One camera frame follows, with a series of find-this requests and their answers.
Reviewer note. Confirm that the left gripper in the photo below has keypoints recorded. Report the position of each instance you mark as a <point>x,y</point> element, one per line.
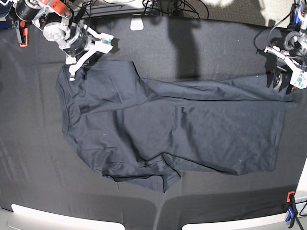
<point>293,56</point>

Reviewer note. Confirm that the dark navy t-shirt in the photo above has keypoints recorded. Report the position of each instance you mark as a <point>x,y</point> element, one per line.
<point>146,132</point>

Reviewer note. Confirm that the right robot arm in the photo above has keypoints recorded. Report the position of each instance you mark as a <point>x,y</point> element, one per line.
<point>42,12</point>

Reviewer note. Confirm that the blue orange clamp bottom right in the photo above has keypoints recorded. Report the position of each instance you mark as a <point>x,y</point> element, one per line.
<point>292,216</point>

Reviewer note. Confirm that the red black clamp left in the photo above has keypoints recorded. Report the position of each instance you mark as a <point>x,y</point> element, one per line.
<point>21,32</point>

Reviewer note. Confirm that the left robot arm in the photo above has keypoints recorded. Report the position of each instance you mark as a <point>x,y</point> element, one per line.
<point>298,22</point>

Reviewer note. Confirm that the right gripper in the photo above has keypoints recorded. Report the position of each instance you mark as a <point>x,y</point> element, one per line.
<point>77,42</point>

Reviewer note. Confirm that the white mount plate top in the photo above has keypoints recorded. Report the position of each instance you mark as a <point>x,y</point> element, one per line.
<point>136,23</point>

